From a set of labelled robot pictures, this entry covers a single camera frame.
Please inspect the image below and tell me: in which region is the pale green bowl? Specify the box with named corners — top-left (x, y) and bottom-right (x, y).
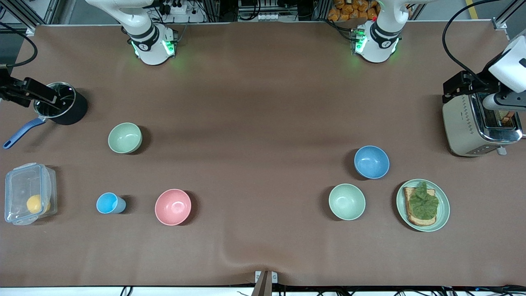
top-left (328, 183), bottom-right (366, 221)
top-left (108, 123), bottom-right (143, 155)

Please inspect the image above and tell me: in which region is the blue bowl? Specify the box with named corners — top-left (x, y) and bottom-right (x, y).
top-left (354, 146), bottom-right (390, 180)

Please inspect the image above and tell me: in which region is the pink bowl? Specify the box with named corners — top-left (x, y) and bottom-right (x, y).
top-left (155, 189), bottom-right (192, 226)

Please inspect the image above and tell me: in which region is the glass pot lid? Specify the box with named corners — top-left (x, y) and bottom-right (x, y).
top-left (34, 82), bottom-right (77, 118)

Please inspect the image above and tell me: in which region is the beige chrome toaster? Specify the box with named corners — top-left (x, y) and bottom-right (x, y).
top-left (442, 92), bottom-right (524, 157)

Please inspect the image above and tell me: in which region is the clear plastic food container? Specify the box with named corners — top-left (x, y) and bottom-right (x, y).
top-left (4, 163), bottom-right (58, 226)

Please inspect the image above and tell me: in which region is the yellow lemon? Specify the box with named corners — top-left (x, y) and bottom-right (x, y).
top-left (26, 194), bottom-right (51, 214)

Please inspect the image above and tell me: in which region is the pale green plate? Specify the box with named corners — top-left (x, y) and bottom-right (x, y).
top-left (396, 179), bottom-right (451, 233)

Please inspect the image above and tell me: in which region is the light blue cup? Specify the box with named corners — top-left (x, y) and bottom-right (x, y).
top-left (96, 192), bottom-right (127, 215)

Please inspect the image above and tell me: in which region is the orange snack bag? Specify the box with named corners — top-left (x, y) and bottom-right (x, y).
top-left (328, 0), bottom-right (378, 22)

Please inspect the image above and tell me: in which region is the toast slice with lettuce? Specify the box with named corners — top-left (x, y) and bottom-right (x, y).
top-left (403, 187), bottom-right (437, 227)

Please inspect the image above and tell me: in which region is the white power strip with plugs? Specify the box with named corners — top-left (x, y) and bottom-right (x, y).
top-left (158, 0), bottom-right (189, 16)

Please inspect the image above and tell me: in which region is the brown table cover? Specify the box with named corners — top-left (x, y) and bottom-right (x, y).
top-left (0, 21), bottom-right (526, 287)

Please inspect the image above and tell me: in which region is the white empty power strip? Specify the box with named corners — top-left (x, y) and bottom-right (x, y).
top-left (238, 12), bottom-right (281, 22)

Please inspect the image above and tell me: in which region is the black pot with blue handle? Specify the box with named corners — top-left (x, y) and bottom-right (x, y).
top-left (3, 81), bottom-right (88, 150)

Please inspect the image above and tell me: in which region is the aluminium frame profile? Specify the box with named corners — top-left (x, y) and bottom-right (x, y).
top-left (0, 0), bottom-right (62, 35)
top-left (491, 0), bottom-right (526, 31)

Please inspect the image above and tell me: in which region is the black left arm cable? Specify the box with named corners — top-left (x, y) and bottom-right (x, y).
top-left (442, 0), bottom-right (504, 83)

